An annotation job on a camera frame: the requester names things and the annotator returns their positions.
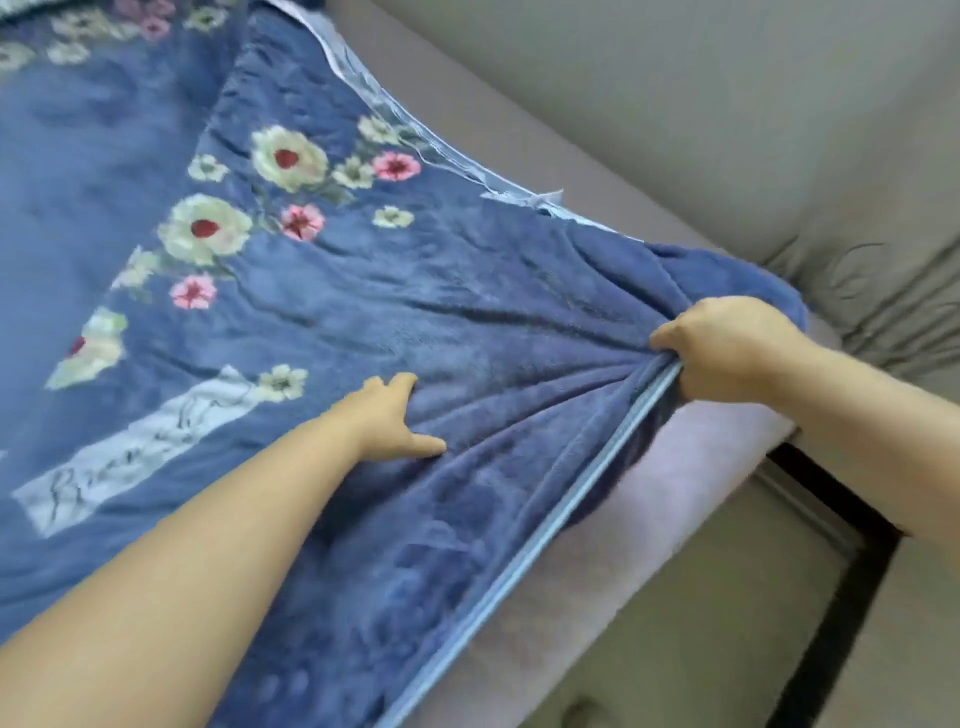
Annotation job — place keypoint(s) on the person's left thumb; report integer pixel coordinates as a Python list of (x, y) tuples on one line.
[(420, 446)]

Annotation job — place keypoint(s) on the blue floral fleece blanket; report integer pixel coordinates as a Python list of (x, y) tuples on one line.
[(322, 360)]

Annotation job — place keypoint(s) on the person's left hand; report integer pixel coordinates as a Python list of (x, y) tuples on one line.
[(381, 426)]

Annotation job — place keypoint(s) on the person's right hand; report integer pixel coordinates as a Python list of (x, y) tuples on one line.
[(727, 352)]

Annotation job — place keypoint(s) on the person's left forearm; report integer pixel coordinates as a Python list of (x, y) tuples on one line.
[(172, 592)]

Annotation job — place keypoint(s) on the person's right fingers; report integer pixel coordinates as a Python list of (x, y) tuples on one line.
[(679, 352)]

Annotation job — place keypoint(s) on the grey fabric sofa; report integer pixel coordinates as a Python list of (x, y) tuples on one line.
[(675, 375)]

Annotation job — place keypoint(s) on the person's right forearm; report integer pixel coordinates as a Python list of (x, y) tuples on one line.
[(874, 442)]

